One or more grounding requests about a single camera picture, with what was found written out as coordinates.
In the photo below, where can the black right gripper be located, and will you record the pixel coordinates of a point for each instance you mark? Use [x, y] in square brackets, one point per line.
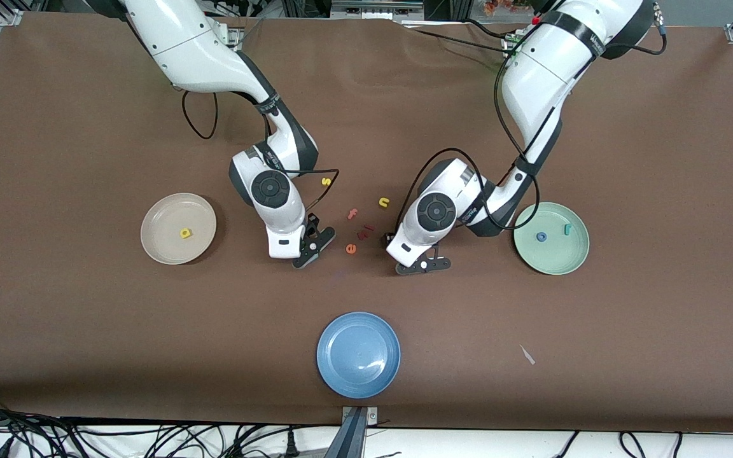
[312, 224]

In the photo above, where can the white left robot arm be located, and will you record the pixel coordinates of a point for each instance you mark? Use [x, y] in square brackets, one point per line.
[544, 70]

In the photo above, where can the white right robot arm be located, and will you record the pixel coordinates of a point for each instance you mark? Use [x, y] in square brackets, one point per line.
[201, 57]

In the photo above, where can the blue round plate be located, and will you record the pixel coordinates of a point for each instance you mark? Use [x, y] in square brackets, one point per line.
[358, 355]

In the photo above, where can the beige round plate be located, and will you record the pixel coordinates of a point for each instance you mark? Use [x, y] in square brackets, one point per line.
[169, 245]

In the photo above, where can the green round plate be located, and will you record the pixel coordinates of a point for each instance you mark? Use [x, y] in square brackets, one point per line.
[554, 254]

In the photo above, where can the white paper scrap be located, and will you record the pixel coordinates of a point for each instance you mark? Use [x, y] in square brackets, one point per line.
[527, 356]

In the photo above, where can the black power plug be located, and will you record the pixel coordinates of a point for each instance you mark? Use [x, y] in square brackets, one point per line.
[291, 443]

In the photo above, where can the orange flower decoration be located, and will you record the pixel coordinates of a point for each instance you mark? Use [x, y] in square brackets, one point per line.
[500, 6]

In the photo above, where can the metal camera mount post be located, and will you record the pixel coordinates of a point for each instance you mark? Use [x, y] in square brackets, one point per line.
[359, 415]

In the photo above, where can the silver metal rail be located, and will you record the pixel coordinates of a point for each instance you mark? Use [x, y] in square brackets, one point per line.
[373, 9]

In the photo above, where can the black frame post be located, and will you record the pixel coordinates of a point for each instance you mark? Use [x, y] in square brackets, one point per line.
[446, 7]

